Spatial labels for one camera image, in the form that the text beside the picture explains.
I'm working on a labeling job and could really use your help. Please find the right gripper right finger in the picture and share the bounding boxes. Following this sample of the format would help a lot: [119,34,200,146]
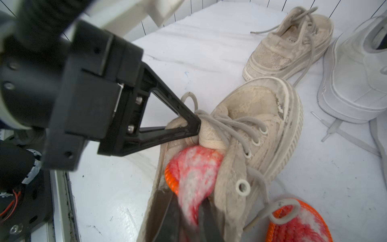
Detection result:
[198,198,224,242]

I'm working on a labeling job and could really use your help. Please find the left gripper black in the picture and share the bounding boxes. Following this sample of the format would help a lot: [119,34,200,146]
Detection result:
[1,21,201,171]

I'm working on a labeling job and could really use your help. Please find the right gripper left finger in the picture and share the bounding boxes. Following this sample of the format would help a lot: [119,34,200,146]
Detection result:
[153,193,180,242]

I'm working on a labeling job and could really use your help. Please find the beige shoe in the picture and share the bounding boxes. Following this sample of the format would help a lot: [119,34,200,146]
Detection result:
[242,6,334,86]
[138,77,303,242]

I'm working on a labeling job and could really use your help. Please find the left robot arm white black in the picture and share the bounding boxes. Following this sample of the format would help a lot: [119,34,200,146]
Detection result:
[1,1,201,171]

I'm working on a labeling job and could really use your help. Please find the aluminium rail frame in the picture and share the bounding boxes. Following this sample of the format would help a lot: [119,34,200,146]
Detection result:
[29,170,80,242]

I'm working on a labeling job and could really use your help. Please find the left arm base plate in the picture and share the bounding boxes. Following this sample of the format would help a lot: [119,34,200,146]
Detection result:
[0,142,53,242]

